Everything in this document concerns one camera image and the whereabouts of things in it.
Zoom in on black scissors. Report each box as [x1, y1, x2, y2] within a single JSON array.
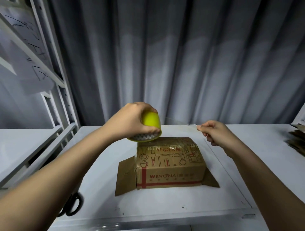
[[58, 191, 85, 218]]

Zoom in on pile of cardboard boxes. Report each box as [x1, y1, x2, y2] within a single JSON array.
[[286, 122, 305, 157]]

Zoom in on printed brown cardboard box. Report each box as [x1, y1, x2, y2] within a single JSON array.
[[114, 136, 221, 197]]

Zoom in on person's left forearm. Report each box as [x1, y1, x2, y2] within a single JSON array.
[[0, 125, 116, 231]]

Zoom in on person's right forearm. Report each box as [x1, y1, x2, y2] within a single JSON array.
[[223, 139, 305, 231]]

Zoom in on yellow tape roll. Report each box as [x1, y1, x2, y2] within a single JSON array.
[[127, 111, 163, 143]]

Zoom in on person's right hand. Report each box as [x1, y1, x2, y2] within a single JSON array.
[[196, 119, 239, 154]]

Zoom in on person's left hand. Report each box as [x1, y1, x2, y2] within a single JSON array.
[[102, 101, 161, 142]]

